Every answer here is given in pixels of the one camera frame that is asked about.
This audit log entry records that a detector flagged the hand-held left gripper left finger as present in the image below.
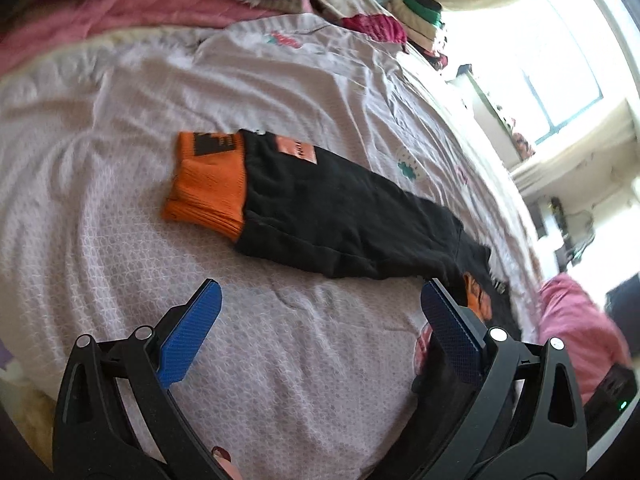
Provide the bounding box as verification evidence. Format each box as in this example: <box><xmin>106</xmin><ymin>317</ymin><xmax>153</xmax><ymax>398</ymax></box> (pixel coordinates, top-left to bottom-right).
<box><xmin>52</xmin><ymin>277</ymin><xmax>236</xmax><ymax>480</ymax></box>

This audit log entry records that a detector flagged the window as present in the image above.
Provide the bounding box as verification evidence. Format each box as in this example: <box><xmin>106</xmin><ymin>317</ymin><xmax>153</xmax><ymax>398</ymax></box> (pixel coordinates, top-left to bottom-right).
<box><xmin>520</xmin><ymin>0</ymin><xmax>607</xmax><ymax>147</ymax></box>

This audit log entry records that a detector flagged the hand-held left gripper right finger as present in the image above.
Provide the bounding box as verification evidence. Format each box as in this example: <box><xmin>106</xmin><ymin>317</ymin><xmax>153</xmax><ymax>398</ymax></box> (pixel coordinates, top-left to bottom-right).
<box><xmin>419</xmin><ymin>277</ymin><xmax>590</xmax><ymax>480</ymax></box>

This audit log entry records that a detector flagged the black garment with orange trim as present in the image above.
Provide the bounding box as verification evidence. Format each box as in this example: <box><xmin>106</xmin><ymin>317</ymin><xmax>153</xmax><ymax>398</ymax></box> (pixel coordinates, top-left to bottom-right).
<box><xmin>162</xmin><ymin>130</ymin><xmax>493</xmax><ymax>282</ymax></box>

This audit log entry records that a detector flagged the printed white bed sheet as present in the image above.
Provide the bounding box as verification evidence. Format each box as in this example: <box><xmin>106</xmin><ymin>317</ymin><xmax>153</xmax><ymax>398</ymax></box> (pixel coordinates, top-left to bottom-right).
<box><xmin>0</xmin><ymin>12</ymin><xmax>551</xmax><ymax>480</ymax></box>

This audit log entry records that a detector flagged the stack of folded clothes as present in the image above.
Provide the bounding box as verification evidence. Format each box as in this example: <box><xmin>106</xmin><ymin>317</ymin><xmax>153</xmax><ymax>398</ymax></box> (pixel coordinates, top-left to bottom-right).
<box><xmin>389</xmin><ymin>0</ymin><xmax>452</xmax><ymax>72</ymax></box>

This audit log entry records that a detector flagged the pink blanket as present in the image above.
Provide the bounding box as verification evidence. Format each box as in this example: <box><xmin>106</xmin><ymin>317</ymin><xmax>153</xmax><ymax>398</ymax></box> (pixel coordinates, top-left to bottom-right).
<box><xmin>0</xmin><ymin>0</ymin><xmax>283</xmax><ymax>77</ymax></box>

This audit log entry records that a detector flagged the black garment with print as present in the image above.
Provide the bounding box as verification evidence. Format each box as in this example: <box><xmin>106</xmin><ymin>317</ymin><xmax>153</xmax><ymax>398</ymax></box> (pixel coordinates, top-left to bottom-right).
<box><xmin>411</xmin><ymin>246</ymin><xmax>527</xmax><ymax>441</ymax></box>

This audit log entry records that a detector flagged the pink cloth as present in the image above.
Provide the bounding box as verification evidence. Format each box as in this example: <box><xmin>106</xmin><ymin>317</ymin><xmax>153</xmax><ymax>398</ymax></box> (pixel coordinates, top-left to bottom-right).
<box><xmin>537</xmin><ymin>274</ymin><xmax>633</xmax><ymax>407</ymax></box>

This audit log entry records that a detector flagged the magenta cloth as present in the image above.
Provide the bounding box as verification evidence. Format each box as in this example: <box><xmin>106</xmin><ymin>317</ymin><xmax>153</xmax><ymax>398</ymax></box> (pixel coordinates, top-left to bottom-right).
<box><xmin>344</xmin><ymin>11</ymin><xmax>407</xmax><ymax>45</ymax></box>

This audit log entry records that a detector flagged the person's left hand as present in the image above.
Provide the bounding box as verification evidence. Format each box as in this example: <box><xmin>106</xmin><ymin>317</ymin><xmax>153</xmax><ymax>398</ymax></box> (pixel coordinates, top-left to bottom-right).
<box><xmin>210</xmin><ymin>445</ymin><xmax>244</xmax><ymax>480</ymax></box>

